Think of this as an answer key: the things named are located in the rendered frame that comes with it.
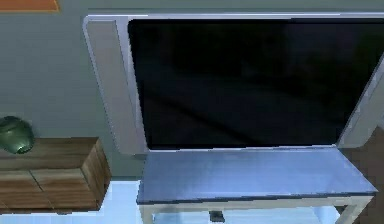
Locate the silver framed television set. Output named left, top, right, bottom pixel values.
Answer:
left=82, top=12, right=384, bottom=156

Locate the blue topped white table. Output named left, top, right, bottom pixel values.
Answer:
left=135, top=145, right=379, bottom=224

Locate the small black box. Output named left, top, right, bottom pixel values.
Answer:
left=208, top=210, right=225, bottom=223

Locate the brown wooden cupboard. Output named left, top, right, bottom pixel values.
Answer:
left=0, top=136, right=112, bottom=215

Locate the green round vase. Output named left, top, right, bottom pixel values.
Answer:
left=0, top=115, right=36, bottom=155

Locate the orange framed picture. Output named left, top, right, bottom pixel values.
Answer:
left=0, top=0, right=61, bottom=14

